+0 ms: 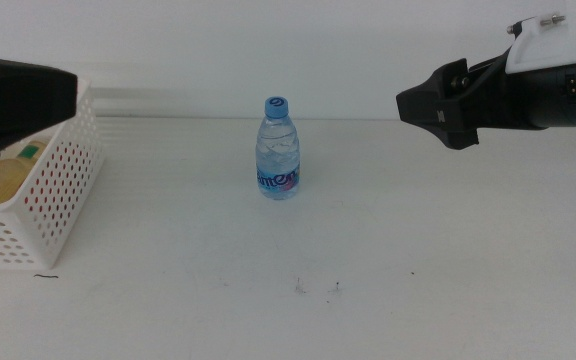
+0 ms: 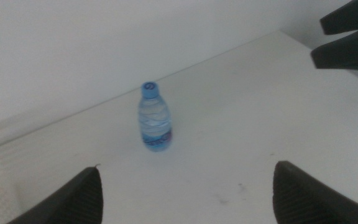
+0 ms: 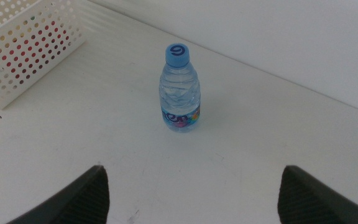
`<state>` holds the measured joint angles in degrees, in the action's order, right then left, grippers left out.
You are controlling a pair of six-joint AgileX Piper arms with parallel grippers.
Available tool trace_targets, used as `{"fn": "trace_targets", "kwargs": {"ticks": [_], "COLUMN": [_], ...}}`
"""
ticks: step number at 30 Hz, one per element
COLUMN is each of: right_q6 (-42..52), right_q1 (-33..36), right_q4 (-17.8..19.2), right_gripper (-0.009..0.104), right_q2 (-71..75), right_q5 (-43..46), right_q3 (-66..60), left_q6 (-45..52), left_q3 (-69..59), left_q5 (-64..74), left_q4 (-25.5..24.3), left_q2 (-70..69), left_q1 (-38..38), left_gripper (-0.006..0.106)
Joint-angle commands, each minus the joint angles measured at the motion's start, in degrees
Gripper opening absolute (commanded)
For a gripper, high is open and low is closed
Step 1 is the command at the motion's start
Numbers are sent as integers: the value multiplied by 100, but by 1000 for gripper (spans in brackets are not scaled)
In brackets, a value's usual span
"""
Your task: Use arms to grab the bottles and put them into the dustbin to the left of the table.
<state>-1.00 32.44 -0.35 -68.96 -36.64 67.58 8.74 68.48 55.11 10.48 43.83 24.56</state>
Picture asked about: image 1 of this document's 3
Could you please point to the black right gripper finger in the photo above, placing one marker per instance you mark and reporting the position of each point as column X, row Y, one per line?
column 450, row 85
column 418, row 107

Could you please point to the clear water bottle blue cap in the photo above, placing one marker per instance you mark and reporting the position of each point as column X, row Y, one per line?
column 278, row 150

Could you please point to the yellow tea bottle green label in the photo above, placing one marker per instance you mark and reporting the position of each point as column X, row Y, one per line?
column 3, row 180

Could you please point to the white perforated plastic basket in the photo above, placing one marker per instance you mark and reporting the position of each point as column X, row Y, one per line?
column 63, row 200

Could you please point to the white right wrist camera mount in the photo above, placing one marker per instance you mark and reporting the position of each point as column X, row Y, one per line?
column 553, row 45

